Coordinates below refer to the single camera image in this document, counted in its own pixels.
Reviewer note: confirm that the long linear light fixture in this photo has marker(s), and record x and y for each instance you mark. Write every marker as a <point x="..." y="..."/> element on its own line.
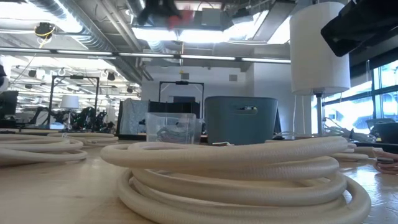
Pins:
<point x="146" y="55"/>

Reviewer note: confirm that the black partition panel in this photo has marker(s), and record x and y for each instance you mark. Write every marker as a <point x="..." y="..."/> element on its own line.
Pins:
<point x="174" y="107"/>

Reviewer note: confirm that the square wall vent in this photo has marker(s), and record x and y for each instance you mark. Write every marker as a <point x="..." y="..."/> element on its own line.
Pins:
<point x="185" y="76"/>
<point x="233" y="77"/>

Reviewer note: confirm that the grey patterned cover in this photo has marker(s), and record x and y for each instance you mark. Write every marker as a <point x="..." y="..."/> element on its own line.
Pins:
<point x="133" y="116"/>

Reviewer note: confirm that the tall black background rig frame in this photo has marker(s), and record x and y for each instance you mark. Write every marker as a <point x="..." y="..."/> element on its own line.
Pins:
<point x="74" y="76"/>

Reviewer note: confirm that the dark background container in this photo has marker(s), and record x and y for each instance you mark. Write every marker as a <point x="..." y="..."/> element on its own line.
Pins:
<point x="387" y="132"/>

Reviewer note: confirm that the teal plastic bin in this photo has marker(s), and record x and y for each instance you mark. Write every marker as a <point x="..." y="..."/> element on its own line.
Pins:
<point x="224" y="124"/>

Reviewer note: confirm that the black background monitor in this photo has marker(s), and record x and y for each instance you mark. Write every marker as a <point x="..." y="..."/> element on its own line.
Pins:
<point x="7" y="102"/>

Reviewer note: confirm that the black aluminium table frame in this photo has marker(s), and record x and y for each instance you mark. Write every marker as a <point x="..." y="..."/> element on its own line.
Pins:
<point x="132" y="137"/>

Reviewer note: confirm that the low black background rig frame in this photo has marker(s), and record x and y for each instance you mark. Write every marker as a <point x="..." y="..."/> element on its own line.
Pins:
<point x="182" y="82"/>

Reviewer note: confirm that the clear plastic container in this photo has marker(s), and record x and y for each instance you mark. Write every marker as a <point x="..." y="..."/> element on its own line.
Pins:
<point x="155" y="124"/>

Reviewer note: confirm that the small background white lamp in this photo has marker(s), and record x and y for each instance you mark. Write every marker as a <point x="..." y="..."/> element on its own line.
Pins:
<point x="70" y="102"/>

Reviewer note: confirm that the grey ceiling box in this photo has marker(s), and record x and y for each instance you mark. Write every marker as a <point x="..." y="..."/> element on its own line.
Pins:
<point x="211" y="17"/>

